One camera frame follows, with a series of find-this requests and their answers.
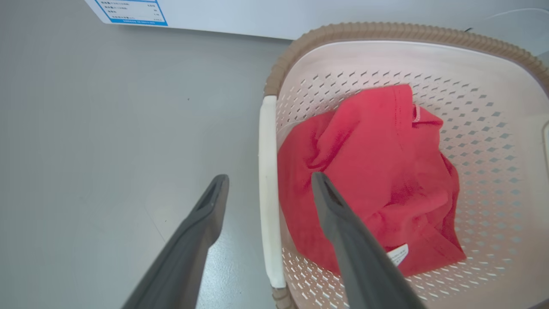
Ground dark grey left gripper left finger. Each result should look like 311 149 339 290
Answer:
121 174 230 309

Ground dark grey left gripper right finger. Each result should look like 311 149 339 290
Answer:
311 172 426 309

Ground cream perforated laundry basket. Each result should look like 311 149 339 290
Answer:
258 22 549 309

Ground red garment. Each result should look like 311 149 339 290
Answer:
277 84 467 278

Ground blue-framed energy label sticker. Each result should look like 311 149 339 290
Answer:
94 0 169 27

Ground white Hisense washing machine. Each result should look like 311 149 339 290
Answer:
84 0 549 56

